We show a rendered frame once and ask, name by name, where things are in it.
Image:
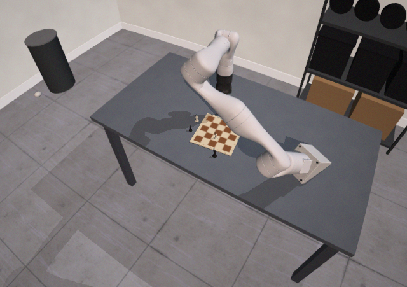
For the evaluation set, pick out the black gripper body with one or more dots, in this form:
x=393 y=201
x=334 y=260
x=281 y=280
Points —
x=224 y=79

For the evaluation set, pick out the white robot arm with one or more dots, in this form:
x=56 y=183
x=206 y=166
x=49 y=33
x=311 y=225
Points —
x=199 y=68

